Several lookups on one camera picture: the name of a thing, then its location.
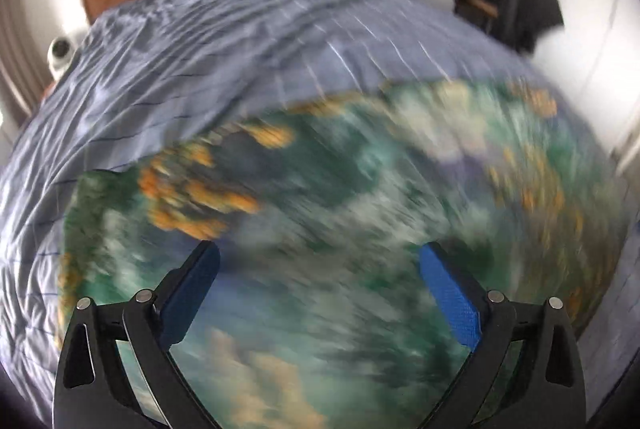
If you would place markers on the blue plaid blanket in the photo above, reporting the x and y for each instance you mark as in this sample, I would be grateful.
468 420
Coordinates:
200 34

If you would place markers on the green landscape print jacket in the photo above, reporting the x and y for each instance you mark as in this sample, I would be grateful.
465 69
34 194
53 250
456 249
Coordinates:
325 209

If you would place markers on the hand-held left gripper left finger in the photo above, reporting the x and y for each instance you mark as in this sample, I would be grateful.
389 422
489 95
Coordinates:
192 294

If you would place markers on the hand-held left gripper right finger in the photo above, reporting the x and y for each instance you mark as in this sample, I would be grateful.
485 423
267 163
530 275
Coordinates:
450 299

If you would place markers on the white wardrobe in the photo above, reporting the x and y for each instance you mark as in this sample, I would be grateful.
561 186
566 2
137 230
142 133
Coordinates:
600 9

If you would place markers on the small white fan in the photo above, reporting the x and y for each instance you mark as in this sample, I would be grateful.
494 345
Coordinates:
62 51

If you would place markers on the brown curtain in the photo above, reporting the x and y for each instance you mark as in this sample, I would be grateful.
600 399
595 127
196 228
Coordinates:
20 74

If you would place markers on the wooden chair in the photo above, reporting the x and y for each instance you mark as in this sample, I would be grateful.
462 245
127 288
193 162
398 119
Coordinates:
475 1

